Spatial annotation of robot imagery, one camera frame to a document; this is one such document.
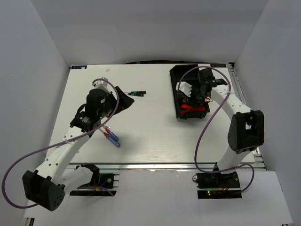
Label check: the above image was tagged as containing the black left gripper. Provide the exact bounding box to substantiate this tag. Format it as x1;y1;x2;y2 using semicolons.
97;87;134;119

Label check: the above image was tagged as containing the red black utility knife small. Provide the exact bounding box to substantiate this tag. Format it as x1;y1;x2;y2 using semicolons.
180;105;205;114

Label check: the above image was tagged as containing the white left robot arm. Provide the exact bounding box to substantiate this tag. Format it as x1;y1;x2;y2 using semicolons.
22;86;134;211

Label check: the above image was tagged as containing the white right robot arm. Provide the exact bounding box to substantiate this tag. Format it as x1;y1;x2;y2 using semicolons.
188;66;264;188

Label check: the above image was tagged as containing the black middle storage bin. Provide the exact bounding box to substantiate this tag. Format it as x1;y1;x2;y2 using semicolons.
173;80;202;98

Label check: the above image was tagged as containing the black storage bin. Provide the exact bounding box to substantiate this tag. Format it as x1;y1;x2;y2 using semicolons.
174;96;211;120
173;80;202;98
169;64;202;83

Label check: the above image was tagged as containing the green black screwdriver lower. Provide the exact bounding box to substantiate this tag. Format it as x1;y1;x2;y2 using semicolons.
128;93;144;97

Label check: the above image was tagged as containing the green black screwdriver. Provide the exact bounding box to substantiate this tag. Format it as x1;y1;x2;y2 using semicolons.
129;90;146;95
128;93;144;97

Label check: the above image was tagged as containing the green black screwdriver upper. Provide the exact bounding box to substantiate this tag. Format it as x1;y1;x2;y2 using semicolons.
129;90;146;95

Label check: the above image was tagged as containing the black near storage bin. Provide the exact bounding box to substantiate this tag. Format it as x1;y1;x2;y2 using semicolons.
174;96;211;120

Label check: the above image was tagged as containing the black far storage bin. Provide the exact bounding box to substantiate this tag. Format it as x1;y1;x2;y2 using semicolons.
169;64;202;83

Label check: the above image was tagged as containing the blue label sticker right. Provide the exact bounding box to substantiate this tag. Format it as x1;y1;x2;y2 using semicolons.
210;64;227;68

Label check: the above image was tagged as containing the blue label sticker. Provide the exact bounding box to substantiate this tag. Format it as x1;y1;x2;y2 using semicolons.
71;65;87;70
210;64;227;68

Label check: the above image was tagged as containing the blue red screwdriver far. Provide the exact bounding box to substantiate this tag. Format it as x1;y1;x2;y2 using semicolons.
99;125;119;141

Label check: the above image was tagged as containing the blue red screwdriver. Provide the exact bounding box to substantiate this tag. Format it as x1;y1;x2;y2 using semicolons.
99;125;119;141
106;137;121;148

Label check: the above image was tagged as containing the blue red screwdriver near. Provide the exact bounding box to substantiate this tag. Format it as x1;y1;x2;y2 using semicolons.
106;137;121;148

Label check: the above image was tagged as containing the blue label sticker left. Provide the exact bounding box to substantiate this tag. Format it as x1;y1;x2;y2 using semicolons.
71;65;87;70

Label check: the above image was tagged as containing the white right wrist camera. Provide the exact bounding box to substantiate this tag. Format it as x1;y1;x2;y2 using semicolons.
176;81;193;97

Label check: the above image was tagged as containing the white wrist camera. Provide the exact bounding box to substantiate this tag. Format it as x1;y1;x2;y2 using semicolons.
176;81;193;97
92;77;110;93

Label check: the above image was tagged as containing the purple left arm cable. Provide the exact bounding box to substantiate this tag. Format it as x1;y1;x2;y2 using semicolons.
1;77;122;209

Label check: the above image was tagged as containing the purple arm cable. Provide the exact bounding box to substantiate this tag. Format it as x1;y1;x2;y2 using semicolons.
1;77;122;209
177;65;255;194

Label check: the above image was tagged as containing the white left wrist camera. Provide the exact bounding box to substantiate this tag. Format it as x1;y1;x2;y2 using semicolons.
92;77;110;93

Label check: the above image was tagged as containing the aluminium frame rail front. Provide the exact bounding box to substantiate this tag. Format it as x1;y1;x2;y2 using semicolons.
66;162;266;170

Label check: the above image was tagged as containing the aluminium frame rail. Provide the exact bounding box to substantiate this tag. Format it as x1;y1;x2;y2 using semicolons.
227;63;266;169
66;162;266;170

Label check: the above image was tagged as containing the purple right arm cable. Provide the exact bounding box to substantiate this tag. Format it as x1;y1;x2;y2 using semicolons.
177;65;255;194

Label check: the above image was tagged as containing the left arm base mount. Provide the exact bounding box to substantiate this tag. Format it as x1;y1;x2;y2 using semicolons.
70;163;119;197

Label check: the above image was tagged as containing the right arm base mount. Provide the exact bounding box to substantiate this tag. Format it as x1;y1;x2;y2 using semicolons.
192;172;242;200

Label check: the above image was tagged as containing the aluminium frame rail right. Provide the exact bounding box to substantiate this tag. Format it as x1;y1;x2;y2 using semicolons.
227;63;266;169

